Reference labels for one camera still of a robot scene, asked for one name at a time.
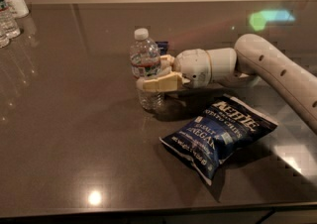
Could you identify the small dark blue packet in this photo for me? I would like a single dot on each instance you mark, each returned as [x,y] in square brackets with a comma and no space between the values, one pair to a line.
[162,47]

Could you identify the clear plastic water bottle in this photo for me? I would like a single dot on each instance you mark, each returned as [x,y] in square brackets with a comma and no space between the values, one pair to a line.
[145,63]

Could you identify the upright water bottle red label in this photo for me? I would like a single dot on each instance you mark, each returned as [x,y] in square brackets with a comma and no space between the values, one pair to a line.
[7,21]

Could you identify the clear bottle at left edge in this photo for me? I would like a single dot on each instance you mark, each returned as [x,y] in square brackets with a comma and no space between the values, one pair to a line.
[4,40]

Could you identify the blue Kettle chips bag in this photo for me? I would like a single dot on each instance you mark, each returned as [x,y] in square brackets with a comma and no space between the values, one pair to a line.
[227,125]

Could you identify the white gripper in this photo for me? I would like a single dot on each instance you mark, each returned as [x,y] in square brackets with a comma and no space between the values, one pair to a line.
[192,66]

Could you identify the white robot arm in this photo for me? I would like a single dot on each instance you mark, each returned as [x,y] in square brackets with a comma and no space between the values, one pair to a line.
[251,58]

